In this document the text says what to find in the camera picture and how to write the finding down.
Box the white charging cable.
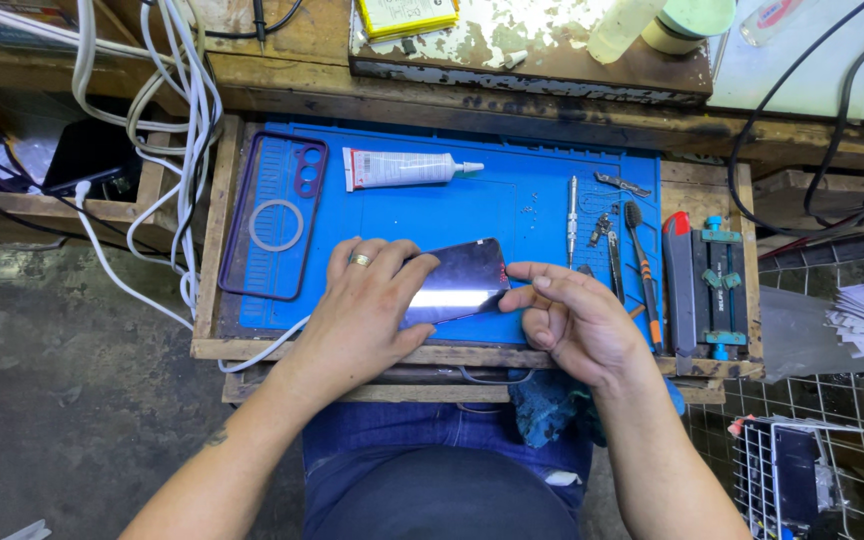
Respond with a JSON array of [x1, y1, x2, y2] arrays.
[[217, 315, 312, 375]]

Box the dark glossy smartphone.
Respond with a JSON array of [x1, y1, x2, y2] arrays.
[[398, 237, 513, 330]]

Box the worn painted wooden board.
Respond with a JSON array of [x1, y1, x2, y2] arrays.
[[348, 0, 715, 105]]

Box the white wire grid rack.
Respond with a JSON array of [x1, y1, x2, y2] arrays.
[[685, 228, 864, 540]]

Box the black brush orange handle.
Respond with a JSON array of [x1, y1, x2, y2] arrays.
[[622, 200, 665, 355]]

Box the purple clear phone case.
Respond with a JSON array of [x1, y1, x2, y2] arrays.
[[217, 131, 330, 303]]

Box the black device in drawer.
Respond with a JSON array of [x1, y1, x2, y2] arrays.
[[41, 118, 142, 201]]

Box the silver precision screwdriver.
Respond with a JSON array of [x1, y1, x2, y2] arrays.
[[566, 175, 580, 269]]

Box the thick black cable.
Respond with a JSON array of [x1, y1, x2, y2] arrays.
[[803, 6, 864, 226]]

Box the person's dark shirt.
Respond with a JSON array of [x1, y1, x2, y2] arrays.
[[312, 447, 582, 540]]

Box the person's left hand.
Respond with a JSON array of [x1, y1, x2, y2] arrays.
[[293, 236, 442, 395]]

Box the blue silicone repair mat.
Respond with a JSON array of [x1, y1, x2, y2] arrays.
[[239, 121, 663, 351]]

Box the thin black cable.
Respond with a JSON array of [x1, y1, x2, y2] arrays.
[[726, 0, 864, 235]]

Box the tangle of black cables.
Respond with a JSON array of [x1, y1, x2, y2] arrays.
[[0, 133, 144, 243]]

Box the white wire basket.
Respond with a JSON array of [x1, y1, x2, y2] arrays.
[[730, 414, 864, 540]]

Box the white glue tube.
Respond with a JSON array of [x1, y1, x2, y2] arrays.
[[342, 147, 486, 193]]

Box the group of tiny screws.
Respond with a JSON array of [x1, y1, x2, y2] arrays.
[[516, 189, 544, 228]]

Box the person's right hand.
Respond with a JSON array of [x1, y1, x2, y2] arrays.
[[498, 261, 655, 392]]

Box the clear plastic sheet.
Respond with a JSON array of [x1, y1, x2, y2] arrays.
[[757, 283, 864, 385]]

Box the steel tweezers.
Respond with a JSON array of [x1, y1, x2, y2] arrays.
[[606, 230, 627, 306]]

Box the bundle of white cables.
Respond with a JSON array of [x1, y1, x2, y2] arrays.
[[0, 0, 225, 331]]

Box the yellow phone battery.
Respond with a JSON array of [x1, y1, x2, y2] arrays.
[[356, 0, 462, 42]]

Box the green lidded jar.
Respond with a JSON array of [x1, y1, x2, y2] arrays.
[[640, 0, 738, 57]]

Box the black teal phone clamp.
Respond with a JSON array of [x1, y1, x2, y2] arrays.
[[691, 215, 750, 362]]

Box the person's blue jeans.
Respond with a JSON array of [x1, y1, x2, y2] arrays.
[[300, 401, 596, 540]]

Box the red black utility knife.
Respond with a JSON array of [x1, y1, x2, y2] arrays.
[[661, 210, 699, 358]]

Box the wooden drawer tray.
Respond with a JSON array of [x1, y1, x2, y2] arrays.
[[190, 114, 765, 381]]

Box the cream plastic bottle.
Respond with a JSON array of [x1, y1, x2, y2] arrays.
[[586, 0, 667, 66]]

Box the blue cloth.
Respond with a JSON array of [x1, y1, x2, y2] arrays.
[[507, 369, 687, 450]]

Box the clear bottle red label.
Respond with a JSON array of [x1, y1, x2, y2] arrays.
[[738, 0, 817, 48]]

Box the wooden side drawer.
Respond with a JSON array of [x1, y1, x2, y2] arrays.
[[0, 130, 180, 243]]

